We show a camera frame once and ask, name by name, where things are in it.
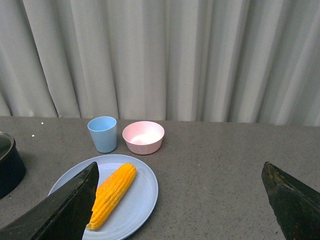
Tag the light blue plate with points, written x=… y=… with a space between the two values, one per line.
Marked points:
x=136 y=205

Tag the yellow corn cob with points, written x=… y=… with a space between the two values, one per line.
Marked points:
x=109 y=194

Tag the white curtain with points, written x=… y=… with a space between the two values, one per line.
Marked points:
x=242 y=61

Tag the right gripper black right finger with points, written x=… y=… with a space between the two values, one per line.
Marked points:
x=295 y=205

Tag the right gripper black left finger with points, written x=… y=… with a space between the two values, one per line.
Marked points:
x=63 y=215

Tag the pink bowl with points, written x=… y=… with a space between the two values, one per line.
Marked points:
x=143 y=137

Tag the light blue cup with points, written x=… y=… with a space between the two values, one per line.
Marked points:
x=103 y=131

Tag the dark blue pot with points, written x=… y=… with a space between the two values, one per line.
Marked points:
x=12 y=172

